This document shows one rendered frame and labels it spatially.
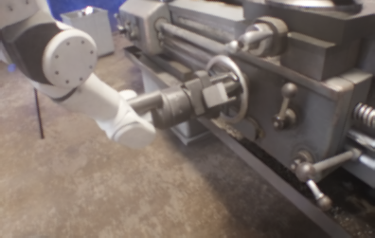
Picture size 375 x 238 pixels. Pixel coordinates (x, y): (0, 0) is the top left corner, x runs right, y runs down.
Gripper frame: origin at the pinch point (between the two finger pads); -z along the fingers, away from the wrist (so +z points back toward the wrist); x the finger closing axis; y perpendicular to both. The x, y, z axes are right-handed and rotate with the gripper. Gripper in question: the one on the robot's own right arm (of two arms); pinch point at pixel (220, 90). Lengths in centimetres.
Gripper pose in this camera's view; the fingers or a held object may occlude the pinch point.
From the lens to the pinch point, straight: 66.5
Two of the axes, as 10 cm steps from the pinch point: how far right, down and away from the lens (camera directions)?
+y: -3.5, 1.2, 9.3
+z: -8.7, 3.2, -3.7
